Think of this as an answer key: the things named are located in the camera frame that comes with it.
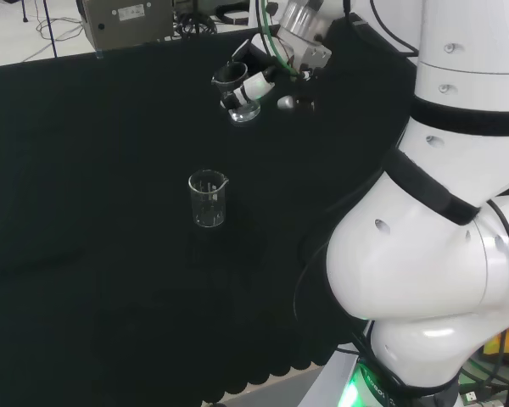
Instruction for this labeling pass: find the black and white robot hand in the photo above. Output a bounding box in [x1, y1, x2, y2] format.
[221, 38, 333, 112]

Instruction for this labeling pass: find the clear glass beaker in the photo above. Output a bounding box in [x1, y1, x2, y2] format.
[210, 61, 262, 125]
[187, 169, 231, 229]

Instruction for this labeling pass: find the grey metal box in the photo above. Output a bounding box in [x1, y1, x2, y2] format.
[76, 0, 174, 51]

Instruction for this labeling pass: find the black bench cloth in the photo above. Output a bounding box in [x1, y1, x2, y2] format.
[0, 16, 421, 407]

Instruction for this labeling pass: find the dark blue tripod pole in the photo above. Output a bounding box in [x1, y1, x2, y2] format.
[41, 0, 59, 59]

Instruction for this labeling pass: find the green cable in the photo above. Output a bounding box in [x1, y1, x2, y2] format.
[256, 0, 302, 77]

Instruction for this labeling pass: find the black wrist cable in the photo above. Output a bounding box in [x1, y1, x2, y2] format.
[343, 0, 421, 59]

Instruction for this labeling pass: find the thin black cable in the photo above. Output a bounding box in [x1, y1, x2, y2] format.
[292, 169, 387, 323]

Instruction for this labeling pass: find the thin table cable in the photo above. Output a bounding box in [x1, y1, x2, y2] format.
[33, 0, 86, 43]

